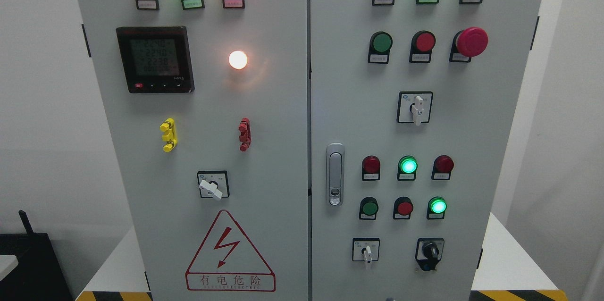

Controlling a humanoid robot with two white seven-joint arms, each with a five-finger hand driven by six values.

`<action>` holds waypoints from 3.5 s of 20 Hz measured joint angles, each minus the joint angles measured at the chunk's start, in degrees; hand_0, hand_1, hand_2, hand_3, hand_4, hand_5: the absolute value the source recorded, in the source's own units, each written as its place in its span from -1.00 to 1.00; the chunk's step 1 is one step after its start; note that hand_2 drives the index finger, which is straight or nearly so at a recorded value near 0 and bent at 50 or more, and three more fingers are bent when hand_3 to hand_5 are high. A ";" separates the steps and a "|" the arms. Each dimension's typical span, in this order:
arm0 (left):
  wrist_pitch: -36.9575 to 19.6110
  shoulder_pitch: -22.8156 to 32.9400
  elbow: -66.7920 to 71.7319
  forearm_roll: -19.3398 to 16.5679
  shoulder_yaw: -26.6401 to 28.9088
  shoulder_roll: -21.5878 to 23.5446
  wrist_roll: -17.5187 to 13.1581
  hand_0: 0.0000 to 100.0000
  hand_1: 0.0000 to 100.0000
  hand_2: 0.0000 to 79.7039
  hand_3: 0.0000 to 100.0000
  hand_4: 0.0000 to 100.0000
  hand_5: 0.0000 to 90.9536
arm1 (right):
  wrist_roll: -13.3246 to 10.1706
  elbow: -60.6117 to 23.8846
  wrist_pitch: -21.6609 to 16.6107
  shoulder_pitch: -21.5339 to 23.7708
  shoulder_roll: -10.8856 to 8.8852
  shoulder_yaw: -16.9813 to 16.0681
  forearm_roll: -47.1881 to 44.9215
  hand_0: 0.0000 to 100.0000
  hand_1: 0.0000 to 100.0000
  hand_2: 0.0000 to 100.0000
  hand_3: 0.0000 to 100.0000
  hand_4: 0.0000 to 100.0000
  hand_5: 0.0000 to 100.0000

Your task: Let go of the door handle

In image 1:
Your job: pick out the red indicator light middle left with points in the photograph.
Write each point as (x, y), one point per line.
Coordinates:
(370, 168)

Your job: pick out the white rotary switch left door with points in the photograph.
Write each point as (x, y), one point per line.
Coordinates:
(213, 184)

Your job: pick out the grey right cabinet door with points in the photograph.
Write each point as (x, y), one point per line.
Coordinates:
(355, 103)

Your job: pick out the white lit indicator lamp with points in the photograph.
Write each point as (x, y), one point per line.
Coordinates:
(238, 59)

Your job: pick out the grey cabinet door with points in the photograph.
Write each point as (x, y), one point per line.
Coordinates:
(355, 103)
(268, 184)

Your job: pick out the silver door handle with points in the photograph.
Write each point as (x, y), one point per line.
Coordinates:
(335, 173)

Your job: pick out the white rotary switch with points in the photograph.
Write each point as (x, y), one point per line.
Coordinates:
(414, 107)
(365, 250)

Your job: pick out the green push button upper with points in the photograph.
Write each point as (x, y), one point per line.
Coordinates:
(379, 48)

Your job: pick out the white rotary switch lower right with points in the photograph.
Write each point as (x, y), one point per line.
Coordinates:
(365, 250)

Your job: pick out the white rotary switch upper right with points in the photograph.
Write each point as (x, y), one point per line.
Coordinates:
(414, 107)

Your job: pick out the red push button lower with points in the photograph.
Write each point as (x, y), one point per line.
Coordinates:
(403, 208)

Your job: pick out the red indicator light middle right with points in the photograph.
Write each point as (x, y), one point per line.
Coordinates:
(442, 168)

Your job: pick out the red push button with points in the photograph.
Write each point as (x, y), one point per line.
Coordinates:
(403, 208)
(422, 45)

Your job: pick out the green lit push button lower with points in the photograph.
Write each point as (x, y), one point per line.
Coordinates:
(436, 208)

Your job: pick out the red push button upper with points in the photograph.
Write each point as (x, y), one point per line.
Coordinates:
(422, 45)

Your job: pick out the green indicator light middle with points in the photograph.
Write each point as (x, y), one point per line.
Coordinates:
(407, 168)

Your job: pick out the red terminal connector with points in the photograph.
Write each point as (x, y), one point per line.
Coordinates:
(245, 134)

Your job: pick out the red emergency stop button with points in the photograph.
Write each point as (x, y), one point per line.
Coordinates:
(467, 44)

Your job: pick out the red electric hazard warning sticker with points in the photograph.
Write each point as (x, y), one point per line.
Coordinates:
(227, 261)

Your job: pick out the yellow terminal connector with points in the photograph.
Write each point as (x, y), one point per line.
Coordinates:
(169, 136)

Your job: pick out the black digital power meter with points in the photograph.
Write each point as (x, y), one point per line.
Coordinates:
(156, 59)

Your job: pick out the grey left cabinet door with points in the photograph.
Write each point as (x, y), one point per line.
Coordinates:
(268, 184)

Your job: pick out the black box with antenna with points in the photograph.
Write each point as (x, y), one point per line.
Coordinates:
(37, 276)

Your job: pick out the black selector knob switch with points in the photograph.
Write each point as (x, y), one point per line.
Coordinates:
(429, 252)

